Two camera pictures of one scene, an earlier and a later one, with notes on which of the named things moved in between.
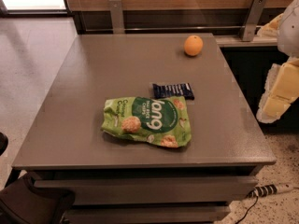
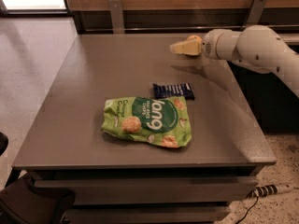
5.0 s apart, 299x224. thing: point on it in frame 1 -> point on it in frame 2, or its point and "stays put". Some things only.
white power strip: [270, 189] stays put
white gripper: [290, 32] -> [209, 47]
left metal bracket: [117, 16] stays put
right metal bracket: [248, 31] stays put
